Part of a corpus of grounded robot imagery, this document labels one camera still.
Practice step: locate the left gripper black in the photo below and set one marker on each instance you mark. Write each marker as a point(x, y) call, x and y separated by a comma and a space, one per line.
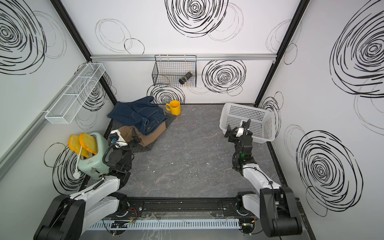
point(128, 145)

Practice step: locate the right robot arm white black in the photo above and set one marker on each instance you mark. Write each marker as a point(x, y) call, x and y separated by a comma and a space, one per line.
point(280, 225)

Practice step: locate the dark perforated mat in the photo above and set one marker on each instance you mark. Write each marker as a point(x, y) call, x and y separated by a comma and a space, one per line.
point(134, 143)

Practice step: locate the toast slice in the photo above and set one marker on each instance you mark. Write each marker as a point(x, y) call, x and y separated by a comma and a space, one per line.
point(88, 143)
point(75, 146)

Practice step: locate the left toast slice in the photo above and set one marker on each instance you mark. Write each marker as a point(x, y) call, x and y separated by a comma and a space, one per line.
point(75, 146)

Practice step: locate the dark cylindrical bottle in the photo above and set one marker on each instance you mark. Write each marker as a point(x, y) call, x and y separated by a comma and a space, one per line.
point(186, 79)

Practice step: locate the tan brown skirt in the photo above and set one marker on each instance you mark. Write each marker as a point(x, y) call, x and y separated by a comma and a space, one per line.
point(127, 132)

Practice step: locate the right toast slice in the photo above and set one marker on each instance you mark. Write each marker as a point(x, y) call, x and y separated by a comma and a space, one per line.
point(88, 143)

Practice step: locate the black wire wall basket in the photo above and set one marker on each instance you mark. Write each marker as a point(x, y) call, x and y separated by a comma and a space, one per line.
point(169, 68)

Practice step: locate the mint green toaster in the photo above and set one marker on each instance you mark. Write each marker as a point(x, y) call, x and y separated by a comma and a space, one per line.
point(93, 166)

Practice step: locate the white wire wall shelf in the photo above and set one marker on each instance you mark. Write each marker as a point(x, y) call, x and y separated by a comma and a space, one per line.
point(83, 92)

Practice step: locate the yellow mug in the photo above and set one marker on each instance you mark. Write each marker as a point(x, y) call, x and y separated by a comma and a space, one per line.
point(174, 107)

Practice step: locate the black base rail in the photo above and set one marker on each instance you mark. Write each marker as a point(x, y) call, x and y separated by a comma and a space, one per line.
point(186, 205)

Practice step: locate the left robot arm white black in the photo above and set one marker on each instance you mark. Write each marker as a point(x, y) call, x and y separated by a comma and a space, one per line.
point(108, 161)

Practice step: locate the white slotted cable duct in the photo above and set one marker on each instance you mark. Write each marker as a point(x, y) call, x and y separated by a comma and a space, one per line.
point(194, 224)

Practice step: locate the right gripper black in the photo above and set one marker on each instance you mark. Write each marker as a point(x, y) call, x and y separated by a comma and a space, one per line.
point(234, 134)

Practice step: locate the blue denim skirt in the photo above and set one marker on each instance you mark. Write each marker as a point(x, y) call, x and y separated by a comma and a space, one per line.
point(143, 114)

